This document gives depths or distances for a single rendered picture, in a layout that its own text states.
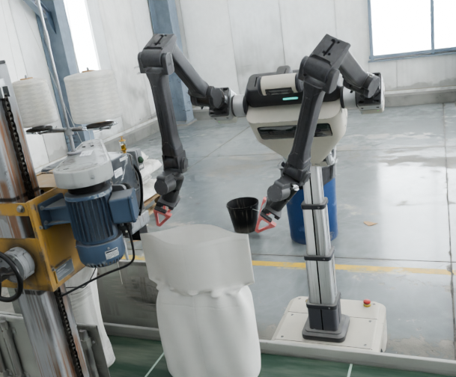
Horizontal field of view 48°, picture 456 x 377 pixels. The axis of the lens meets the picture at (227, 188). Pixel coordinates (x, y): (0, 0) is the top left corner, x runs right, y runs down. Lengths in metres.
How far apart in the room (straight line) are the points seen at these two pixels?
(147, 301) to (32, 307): 0.88
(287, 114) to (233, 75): 8.32
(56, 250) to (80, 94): 0.52
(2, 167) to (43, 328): 0.57
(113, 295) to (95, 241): 1.09
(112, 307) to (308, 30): 7.79
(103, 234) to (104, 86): 0.47
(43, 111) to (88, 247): 0.50
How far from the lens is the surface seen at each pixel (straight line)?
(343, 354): 2.28
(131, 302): 2.69
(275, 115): 2.05
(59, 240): 1.78
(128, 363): 2.48
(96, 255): 1.67
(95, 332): 2.13
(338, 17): 9.71
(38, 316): 1.88
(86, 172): 1.57
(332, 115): 1.98
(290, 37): 9.91
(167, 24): 10.54
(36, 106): 1.85
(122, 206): 1.62
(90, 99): 1.67
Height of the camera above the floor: 1.76
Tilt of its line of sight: 17 degrees down
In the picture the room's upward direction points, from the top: 8 degrees counter-clockwise
